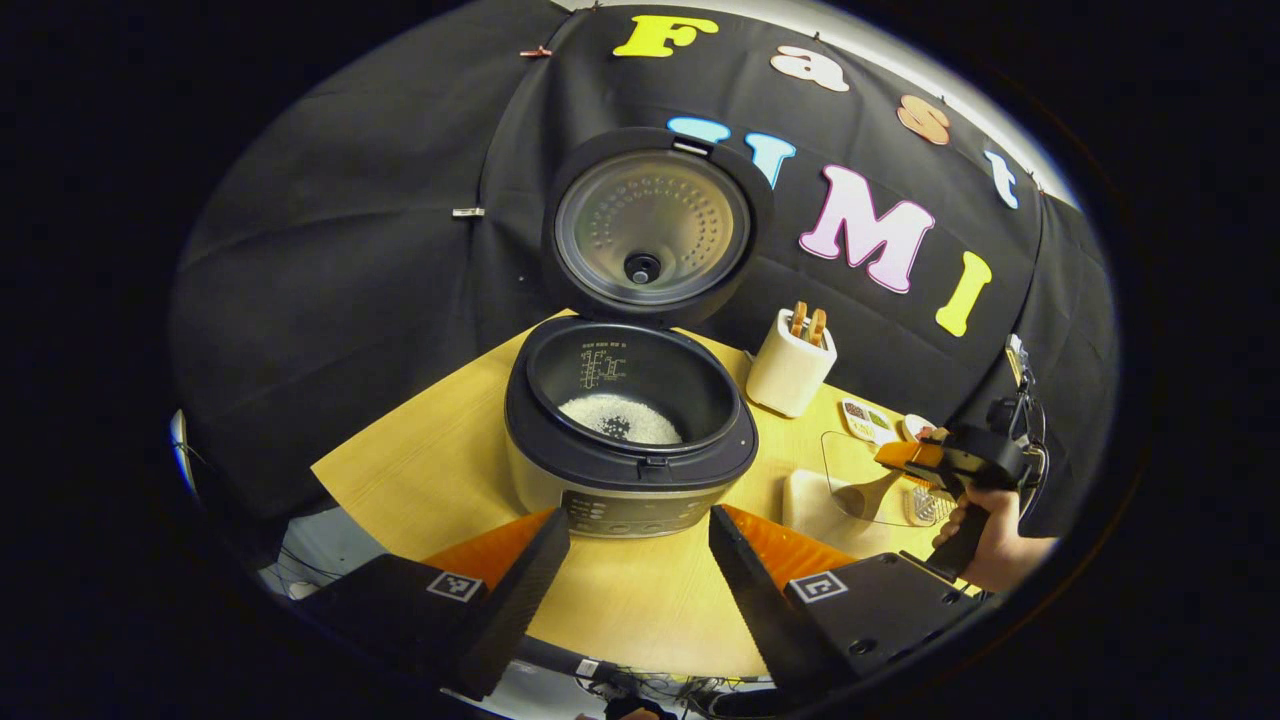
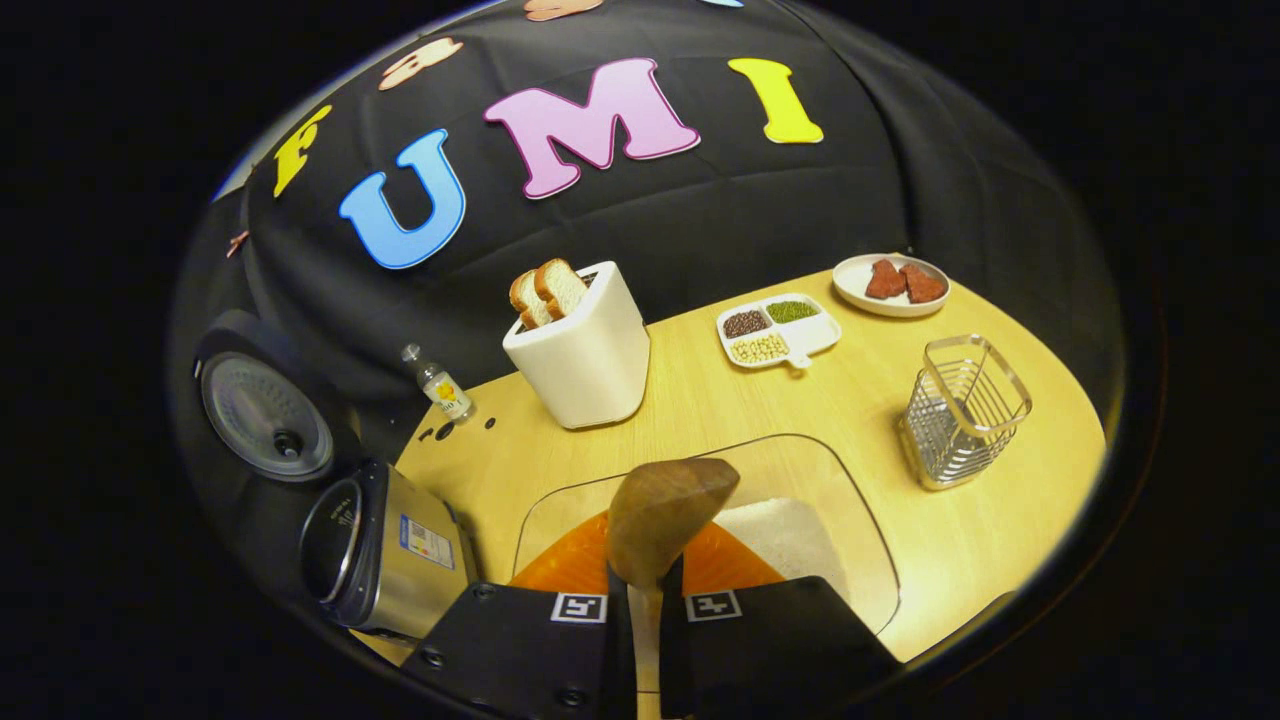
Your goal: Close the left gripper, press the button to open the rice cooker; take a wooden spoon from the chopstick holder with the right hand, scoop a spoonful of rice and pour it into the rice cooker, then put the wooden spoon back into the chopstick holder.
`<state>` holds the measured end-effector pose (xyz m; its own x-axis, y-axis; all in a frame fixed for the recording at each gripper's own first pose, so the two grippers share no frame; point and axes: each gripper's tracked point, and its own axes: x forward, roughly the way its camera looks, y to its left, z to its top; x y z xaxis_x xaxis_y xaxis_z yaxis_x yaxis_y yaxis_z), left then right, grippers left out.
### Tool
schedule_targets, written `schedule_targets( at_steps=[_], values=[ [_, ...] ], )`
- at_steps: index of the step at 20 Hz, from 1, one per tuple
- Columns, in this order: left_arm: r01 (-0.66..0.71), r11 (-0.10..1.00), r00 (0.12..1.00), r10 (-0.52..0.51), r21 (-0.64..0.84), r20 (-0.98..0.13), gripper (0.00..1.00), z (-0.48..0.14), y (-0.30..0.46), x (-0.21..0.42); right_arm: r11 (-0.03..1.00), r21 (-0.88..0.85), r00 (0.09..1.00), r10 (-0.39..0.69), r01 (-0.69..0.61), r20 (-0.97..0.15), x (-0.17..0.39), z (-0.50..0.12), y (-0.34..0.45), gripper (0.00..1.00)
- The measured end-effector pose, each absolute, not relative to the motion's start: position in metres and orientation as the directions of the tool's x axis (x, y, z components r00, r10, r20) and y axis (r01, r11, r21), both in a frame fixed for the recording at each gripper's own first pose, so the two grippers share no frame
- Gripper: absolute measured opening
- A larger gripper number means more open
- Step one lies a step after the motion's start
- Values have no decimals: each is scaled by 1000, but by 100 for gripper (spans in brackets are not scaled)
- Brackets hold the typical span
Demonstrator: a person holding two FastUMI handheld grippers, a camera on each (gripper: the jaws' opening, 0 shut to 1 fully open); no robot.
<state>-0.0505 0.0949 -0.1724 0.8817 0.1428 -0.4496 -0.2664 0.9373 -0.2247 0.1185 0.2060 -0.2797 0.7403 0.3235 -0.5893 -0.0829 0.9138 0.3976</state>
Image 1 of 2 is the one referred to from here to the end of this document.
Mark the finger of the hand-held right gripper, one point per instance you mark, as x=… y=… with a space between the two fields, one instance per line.
x=910 y=455

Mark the black backdrop cloth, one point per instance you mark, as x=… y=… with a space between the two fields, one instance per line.
x=350 y=250

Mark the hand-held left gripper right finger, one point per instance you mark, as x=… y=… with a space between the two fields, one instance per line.
x=760 y=610

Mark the white toaster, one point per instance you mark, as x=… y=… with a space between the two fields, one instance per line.
x=785 y=375

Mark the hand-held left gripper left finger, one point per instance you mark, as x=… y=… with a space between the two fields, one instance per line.
x=520 y=610

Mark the small white plate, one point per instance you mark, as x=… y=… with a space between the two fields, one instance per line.
x=915 y=428

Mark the white rice heap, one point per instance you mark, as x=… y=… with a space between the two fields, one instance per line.
x=640 y=420

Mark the toasted bread slice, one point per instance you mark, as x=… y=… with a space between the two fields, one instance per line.
x=818 y=328
x=798 y=320

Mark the black rice cooker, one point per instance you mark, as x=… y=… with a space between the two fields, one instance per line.
x=640 y=465

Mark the white divided grain dish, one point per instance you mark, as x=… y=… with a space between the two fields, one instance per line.
x=860 y=427

